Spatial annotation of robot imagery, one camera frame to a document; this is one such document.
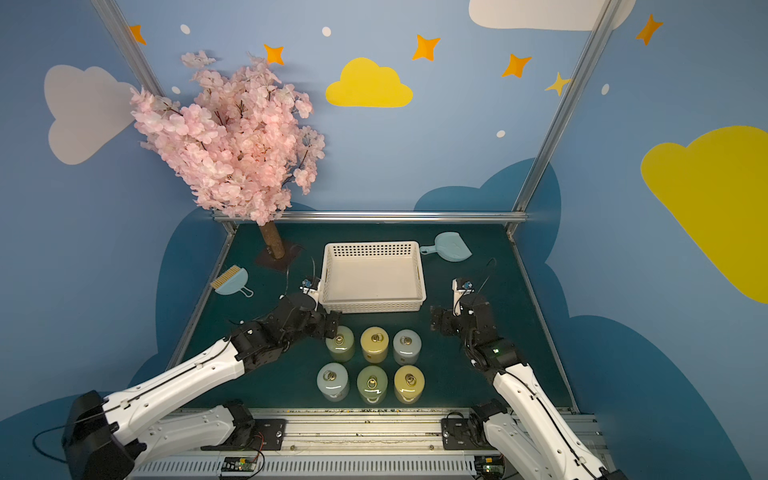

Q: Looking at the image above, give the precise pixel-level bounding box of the aluminium back frame bar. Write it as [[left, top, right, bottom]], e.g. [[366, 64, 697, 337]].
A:
[[279, 211, 527, 224]]

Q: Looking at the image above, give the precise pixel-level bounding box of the green tea canister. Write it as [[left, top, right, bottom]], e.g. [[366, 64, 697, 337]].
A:
[[325, 325, 355, 363], [356, 365, 389, 405]]

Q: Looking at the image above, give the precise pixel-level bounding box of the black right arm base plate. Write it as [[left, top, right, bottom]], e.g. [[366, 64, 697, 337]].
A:
[[440, 416, 493, 451]]

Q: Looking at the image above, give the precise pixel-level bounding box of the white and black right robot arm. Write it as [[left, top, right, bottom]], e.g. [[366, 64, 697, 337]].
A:
[[430, 290, 626, 479]]

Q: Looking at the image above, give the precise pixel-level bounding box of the light blue hand brush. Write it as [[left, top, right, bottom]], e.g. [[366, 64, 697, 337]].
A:
[[210, 265, 254, 298]]

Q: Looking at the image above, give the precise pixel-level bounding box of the left aluminium frame post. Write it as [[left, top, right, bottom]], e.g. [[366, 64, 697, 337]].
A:
[[89, 0, 236, 236]]

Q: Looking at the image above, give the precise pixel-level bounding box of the yellow tea canister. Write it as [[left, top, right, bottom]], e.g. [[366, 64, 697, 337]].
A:
[[394, 365, 425, 405], [360, 326, 390, 364]]

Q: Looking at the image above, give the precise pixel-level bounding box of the white perforated plastic basket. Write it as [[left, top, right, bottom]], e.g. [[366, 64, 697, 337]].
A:
[[318, 241, 427, 314]]

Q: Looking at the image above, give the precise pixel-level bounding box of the yellow tea canister back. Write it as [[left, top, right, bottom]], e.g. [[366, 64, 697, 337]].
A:
[[360, 326, 390, 364]]

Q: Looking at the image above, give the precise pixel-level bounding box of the yellow tea canister front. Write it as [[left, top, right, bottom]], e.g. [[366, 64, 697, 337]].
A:
[[394, 365, 425, 405]]

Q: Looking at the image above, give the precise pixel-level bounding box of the controller board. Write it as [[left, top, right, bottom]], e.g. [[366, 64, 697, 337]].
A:
[[220, 457, 260, 477], [473, 456, 506, 480]]

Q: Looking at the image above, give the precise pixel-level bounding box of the aluminium front rail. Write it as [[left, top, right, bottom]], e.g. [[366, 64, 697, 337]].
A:
[[98, 407, 622, 480]]

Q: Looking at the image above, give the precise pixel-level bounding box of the right controller board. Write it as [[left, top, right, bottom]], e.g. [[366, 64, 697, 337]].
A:
[[473, 456, 506, 480]]

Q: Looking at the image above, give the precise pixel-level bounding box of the blue tea canister front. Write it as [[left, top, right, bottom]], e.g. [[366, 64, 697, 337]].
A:
[[316, 362, 350, 402]]

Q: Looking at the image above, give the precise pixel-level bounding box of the grey-blue tea canister back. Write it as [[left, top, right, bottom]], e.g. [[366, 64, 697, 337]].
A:
[[392, 329, 422, 366]]

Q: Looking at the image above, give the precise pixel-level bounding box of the pink cherry blossom tree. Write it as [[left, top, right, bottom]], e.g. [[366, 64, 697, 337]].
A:
[[132, 51, 325, 261]]

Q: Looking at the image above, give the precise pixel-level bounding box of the right aluminium frame post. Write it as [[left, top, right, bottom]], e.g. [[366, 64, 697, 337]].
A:
[[505, 0, 634, 243]]

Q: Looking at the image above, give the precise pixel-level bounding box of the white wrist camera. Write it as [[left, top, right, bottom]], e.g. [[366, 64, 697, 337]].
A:
[[300, 277, 321, 304], [452, 277, 474, 316]]

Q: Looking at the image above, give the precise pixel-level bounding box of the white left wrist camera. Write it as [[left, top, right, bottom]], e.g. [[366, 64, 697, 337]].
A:
[[300, 277, 321, 304]]

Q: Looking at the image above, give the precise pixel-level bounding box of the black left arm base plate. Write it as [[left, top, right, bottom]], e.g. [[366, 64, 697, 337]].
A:
[[242, 418, 287, 452]]

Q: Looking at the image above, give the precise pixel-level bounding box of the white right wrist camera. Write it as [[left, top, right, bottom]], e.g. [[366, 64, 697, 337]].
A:
[[452, 277, 474, 316]]

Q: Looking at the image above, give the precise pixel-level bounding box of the aluminium frame post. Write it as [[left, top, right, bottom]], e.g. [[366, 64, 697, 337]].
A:
[[89, 0, 236, 236], [505, 0, 634, 243]]

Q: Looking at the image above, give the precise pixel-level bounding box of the left controller board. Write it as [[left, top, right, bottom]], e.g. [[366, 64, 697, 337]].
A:
[[220, 457, 260, 477]]

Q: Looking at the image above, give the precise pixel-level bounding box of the light blue dustpan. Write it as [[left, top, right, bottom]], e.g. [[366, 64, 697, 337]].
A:
[[419, 232, 472, 263]]

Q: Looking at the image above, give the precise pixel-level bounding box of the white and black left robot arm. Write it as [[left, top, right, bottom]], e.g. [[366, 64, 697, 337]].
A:
[[62, 292, 341, 479]]

